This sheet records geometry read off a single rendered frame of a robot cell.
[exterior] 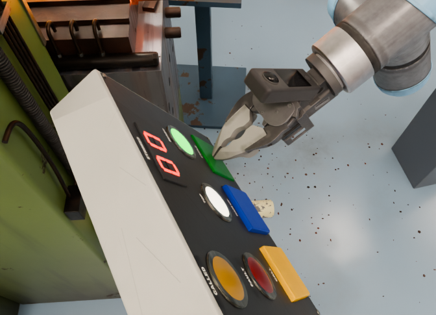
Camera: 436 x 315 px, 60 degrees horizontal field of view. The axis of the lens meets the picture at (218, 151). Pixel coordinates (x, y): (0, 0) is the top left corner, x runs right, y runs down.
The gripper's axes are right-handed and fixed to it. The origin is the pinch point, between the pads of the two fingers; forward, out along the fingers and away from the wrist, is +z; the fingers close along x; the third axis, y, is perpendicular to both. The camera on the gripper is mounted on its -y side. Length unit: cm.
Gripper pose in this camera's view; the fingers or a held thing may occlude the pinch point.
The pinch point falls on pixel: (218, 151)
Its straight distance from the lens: 58.0
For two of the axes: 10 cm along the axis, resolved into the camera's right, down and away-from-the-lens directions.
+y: 4.4, 2.5, 8.6
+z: -7.6, 6.1, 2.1
